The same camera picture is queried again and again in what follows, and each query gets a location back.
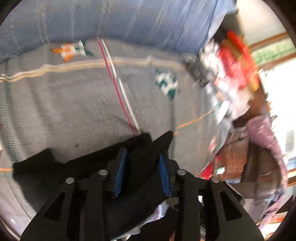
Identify white plastic bag pile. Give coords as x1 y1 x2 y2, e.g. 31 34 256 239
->
199 40 251 122

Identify grey patterned bed sheet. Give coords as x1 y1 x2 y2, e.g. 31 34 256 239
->
1 39 229 240

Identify pink floral cloth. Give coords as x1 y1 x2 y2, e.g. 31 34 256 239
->
241 115 287 211

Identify black pants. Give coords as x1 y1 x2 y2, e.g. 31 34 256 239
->
13 131 173 240

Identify red boxes stack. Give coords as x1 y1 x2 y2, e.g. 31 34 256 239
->
219 30 260 91

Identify blue plaid pillow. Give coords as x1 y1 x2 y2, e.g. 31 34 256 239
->
1 1 236 61

